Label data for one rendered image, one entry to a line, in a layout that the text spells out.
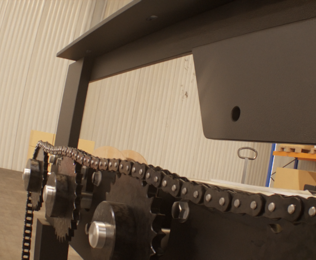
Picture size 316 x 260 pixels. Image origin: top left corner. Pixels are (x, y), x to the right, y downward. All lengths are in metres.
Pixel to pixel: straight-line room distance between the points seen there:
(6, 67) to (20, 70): 0.38
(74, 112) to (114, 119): 10.15
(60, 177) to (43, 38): 10.12
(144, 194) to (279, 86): 0.18
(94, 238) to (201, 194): 0.18
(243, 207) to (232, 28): 0.26
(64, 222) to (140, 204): 0.31
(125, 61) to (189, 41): 0.24
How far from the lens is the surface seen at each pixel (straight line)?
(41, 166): 1.02
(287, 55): 0.40
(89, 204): 0.78
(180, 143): 11.95
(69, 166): 0.76
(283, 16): 0.44
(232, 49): 0.48
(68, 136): 0.99
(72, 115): 0.99
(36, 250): 1.13
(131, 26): 0.70
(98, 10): 11.16
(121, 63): 0.82
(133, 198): 0.48
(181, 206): 0.47
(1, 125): 10.48
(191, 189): 0.36
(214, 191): 0.33
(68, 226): 0.73
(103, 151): 7.19
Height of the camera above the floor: 0.96
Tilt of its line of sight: 4 degrees up
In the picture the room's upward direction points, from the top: 9 degrees clockwise
